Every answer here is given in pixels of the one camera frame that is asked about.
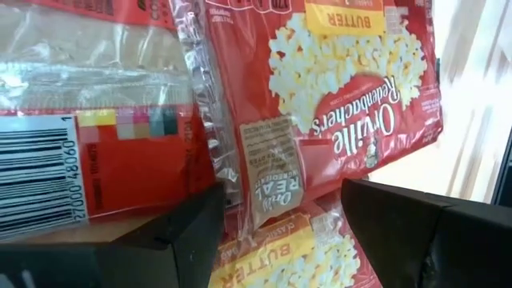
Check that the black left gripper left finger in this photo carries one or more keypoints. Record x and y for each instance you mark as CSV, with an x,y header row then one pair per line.
x,y
140,264

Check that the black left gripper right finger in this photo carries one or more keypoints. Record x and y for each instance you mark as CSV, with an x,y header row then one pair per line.
x,y
440,248

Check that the red popcorn bag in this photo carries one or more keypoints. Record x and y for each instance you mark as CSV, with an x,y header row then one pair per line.
x,y
136,172
280,256
320,80

